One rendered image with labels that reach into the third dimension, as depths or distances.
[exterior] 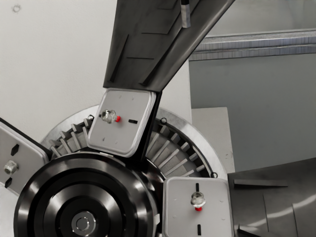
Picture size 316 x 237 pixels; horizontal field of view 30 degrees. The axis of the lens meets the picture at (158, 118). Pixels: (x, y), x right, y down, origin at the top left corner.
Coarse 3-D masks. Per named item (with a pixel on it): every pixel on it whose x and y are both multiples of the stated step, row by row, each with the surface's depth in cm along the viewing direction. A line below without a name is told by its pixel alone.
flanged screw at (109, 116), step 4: (104, 112) 55; (108, 112) 54; (112, 112) 55; (104, 116) 55; (108, 116) 54; (112, 116) 55; (116, 116) 55; (104, 120) 55; (108, 120) 55; (112, 120) 55; (116, 120) 55
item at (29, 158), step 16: (0, 128) 53; (0, 144) 55; (32, 144) 53; (0, 160) 57; (16, 160) 55; (32, 160) 54; (48, 160) 53; (0, 176) 59; (16, 176) 57; (16, 192) 59
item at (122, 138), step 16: (112, 96) 58; (128, 96) 56; (144, 96) 54; (96, 112) 59; (128, 112) 55; (144, 112) 52; (96, 128) 58; (112, 128) 56; (128, 128) 54; (144, 128) 52; (96, 144) 57; (112, 144) 55; (128, 144) 53
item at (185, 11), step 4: (184, 0) 42; (188, 0) 43; (184, 4) 43; (188, 4) 43; (184, 8) 43; (188, 8) 43; (184, 12) 43; (188, 12) 43; (184, 16) 43; (188, 16) 43; (184, 20) 43; (188, 20) 43; (184, 24) 44; (188, 24) 44
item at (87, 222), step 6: (78, 216) 49; (84, 216) 49; (90, 216) 49; (72, 222) 49; (78, 222) 48; (84, 222) 48; (90, 222) 49; (72, 228) 49; (78, 228) 48; (84, 228) 48; (90, 228) 49; (78, 234) 49; (84, 234) 49
